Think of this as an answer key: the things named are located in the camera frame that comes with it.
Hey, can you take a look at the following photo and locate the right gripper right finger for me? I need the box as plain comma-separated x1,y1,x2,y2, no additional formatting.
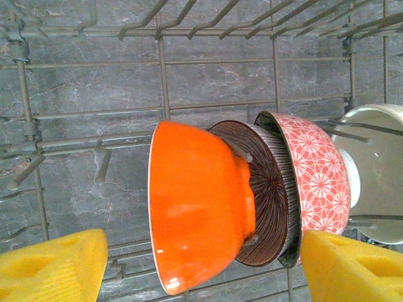
298,229,403,302

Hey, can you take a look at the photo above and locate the brown striped bowl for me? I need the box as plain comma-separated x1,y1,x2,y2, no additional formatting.
209,120,292,267

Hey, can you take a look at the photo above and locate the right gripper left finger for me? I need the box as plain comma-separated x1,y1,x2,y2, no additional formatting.
0,228,110,302

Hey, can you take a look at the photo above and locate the orange bowl white inside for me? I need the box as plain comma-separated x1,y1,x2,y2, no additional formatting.
147,120,256,296

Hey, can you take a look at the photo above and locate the pink floral bowl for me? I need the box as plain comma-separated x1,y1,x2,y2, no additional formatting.
253,110,352,269

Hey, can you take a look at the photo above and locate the grey wire dish rack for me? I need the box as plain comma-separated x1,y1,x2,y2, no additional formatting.
0,0,403,302

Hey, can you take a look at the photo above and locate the cream ceramic bowl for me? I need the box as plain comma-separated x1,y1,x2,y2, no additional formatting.
327,104,403,245

